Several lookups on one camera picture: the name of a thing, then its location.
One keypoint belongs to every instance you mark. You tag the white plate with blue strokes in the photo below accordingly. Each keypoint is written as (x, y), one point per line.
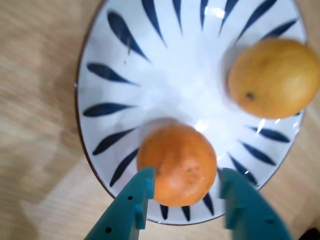
(175, 87)

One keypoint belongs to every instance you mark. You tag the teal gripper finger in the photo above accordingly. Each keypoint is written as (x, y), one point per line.
(122, 212)
(252, 215)

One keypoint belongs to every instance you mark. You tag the small deep orange mandarin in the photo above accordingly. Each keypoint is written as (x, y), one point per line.
(180, 165)

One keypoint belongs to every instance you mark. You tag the yellowish orange with stem dot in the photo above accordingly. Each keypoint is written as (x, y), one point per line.
(272, 77)

